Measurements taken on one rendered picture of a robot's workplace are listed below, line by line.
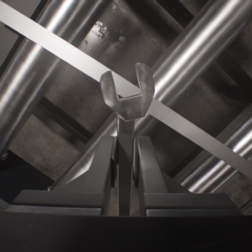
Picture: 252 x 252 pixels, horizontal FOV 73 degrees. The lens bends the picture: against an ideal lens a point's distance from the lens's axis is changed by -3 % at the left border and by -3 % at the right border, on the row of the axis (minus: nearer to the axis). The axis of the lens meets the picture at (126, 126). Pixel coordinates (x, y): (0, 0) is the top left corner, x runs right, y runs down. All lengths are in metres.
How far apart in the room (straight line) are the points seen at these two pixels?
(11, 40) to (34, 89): 0.21
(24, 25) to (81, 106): 1.00
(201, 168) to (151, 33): 1.04
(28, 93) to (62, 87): 0.93
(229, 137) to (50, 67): 0.52
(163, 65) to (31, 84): 0.33
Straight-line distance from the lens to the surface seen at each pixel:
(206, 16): 0.50
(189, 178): 0.58
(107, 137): 0.15
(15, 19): 0.50
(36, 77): 0.49
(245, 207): 0.81
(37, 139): 1.63
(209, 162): 0.57
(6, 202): 0.65
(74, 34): 0.48
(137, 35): 1.37
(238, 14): 0.51
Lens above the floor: 1.34
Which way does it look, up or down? 73 degrees down
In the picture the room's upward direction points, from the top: 179 degrees counter-clockwise
